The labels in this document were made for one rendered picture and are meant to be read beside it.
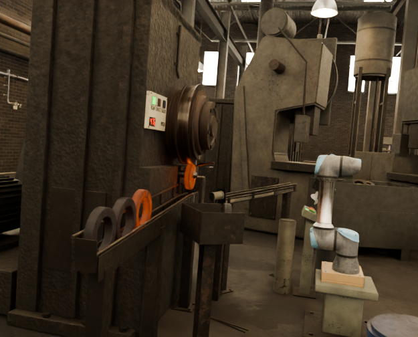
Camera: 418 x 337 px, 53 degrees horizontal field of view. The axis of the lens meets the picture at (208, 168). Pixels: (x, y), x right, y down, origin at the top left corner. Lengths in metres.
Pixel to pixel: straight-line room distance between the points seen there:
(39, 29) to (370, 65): 9.42
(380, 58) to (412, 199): 6.82
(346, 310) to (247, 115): 3.19
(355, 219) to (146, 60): 2.99
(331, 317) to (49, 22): 2.14
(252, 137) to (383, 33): 6.70
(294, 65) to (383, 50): 6.25
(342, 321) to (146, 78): 1.66
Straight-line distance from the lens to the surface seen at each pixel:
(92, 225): 1.41
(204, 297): 2.02
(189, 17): 11.85
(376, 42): 11.19
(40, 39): 2.38
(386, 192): 4.56
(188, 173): 2.41
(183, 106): 2.29
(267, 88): 5.16
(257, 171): 5.12
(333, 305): 2.53
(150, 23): 2.14
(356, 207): 4.46
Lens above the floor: 1.00
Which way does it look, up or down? 3 degrees down
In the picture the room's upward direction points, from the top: 4 degrees clockwise
